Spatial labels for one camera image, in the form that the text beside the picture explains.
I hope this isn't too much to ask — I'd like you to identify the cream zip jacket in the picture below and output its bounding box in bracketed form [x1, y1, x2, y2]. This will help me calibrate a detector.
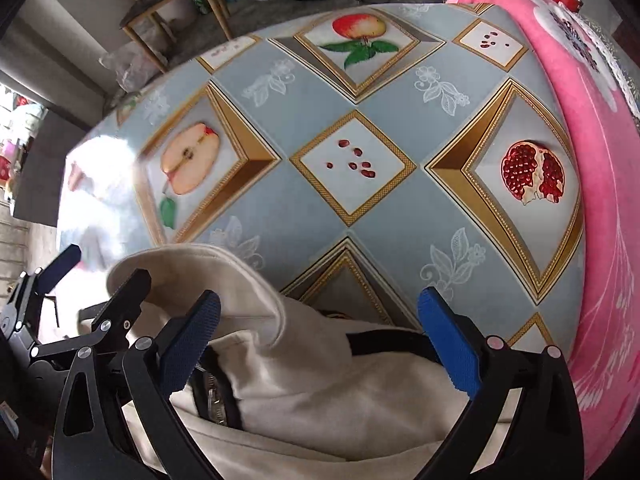
[77, 242, 531, 480]

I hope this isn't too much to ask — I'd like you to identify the pink floral blanket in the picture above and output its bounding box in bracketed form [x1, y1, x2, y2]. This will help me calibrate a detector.
[445, 0, 640, 478]

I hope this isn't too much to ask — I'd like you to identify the wooden chair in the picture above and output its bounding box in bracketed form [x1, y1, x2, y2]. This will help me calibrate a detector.
[106, 0, 236, 73]

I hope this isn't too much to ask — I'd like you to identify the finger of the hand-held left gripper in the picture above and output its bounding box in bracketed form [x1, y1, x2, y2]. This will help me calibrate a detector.
[0, 244, 83, 335]
[27, 269, 152, 361]

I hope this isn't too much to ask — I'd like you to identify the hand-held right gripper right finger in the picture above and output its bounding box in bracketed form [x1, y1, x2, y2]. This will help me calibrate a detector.
[417, 286, 586, 480]

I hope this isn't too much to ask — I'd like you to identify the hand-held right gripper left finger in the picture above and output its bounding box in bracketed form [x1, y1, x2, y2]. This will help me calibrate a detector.
[52, 289, 223, 480]

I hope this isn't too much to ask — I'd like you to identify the fruit print tablecloth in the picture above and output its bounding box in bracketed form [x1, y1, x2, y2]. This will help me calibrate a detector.
[59, 2, 586, 376]

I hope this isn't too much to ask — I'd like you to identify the clear plastic bag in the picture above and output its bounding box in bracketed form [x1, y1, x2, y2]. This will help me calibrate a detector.
[99, 35, 176, 93]

